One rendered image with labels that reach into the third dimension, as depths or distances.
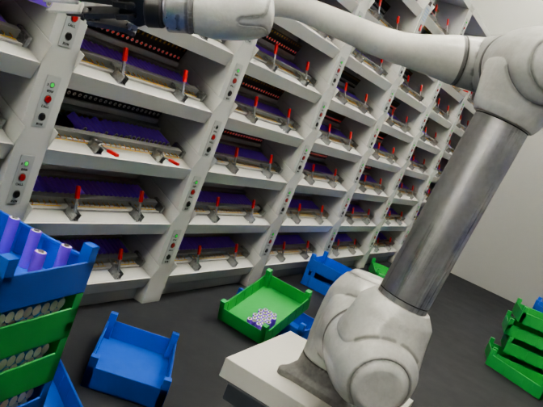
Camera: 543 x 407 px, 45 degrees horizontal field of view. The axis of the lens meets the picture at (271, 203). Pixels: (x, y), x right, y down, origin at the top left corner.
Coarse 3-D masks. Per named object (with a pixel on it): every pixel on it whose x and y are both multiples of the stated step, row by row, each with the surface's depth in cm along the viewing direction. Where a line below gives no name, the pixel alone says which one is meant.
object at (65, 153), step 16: (64, 96) 175; (112, 112) 193; (128, 112) 198; (48, 144) 154; (64, 144) 163; (80, 144) 169; (176, 144) 209; (48, 160) 158; (64, 160) 162; (80, 160) 166; (96, 160) 171; (112, 160) 176; (128, 160) 181; (144, 160) 188; (176, 160) 206; (192, 160) 208; (160, 176) 199; (176, 176) 205
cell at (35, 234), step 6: (30, 234) 101; (36, 234) 101; (30, 240) 101; (36, 240) 102; (24, 246) 102; (30, 246) 101; (36, 246) 102; (24, 252) 102; (30, 252) 102; (24, 258) 102; (30, 258) 102; (24, 264) 102
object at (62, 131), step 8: (56, 128) 161; (64, 128) 164; (72, 128) 167; (72, 136) 167; (80, 136) 169; (88, 136) 171; (96, 136) 173; (104, 136) 176; (112, 136) 180; (112, 144) 180; (120, 144) 183; (128, 144) 185; (136, 144) 188; (144, 144) 191; (152, 144) 195; (144, 152) 190; (168, 152) 203; (176, 152) 206
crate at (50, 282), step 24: (0, 216) 108; (0, 240) 108; (24, 240) 106; (48, 240) 105; (0, 264) 84; (48, 264) 105; (72, 264) 97; (0, 288) 84; (24, 288) 89; (48, 288) 94; (72, 288) 100; (0, 312) 86
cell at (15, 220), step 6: (12, 216) 103; (6, 222) 103; (12, 222) 103; (18, 222) 103; (6, 228) 103; (12, 228) 103; (6, 234) 103; (12, 234) 104; (6, 240) 103; (12, 240) 104; (0, 246) 104; (6, 246) 104; (0, 252) 104; (6, 252) 104
